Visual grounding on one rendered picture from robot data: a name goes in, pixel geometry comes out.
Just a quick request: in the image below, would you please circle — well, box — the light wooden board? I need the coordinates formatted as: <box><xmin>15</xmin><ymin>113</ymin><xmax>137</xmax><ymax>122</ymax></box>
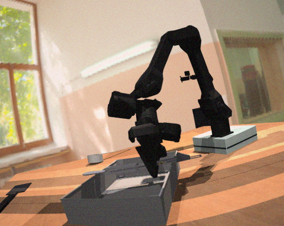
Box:
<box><xmin>160</xmin><ymin>132</ymin><xmax>200</xmax><ymax>152</ymax></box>

